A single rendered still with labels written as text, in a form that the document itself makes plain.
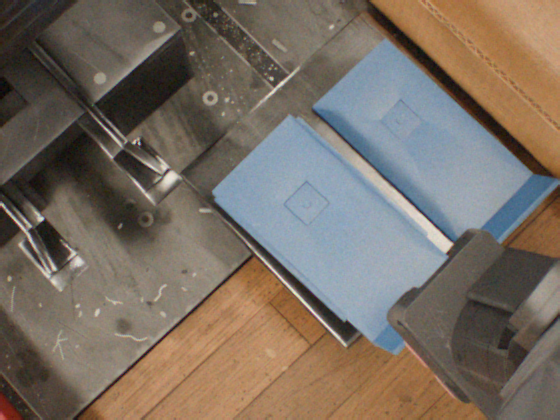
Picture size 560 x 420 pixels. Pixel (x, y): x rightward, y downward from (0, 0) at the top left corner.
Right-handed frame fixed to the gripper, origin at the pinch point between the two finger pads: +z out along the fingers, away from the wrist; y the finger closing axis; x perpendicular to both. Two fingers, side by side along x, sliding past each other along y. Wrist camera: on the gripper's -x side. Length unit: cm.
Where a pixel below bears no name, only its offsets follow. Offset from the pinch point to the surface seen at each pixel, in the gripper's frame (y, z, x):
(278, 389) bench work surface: -0.7, 8.8, 8.7
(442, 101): 5.1, 8.7, -12.3
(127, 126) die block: 17.1, 16.9, 3.1
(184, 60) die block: 18.0, 14.7, -2.4
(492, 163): 0.5, 6.2, -11.3
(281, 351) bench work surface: 0.7, 9.5, 6.8
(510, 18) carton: 5.1, 10.7, -20.8
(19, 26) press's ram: 27.6, -1.5, 6.3
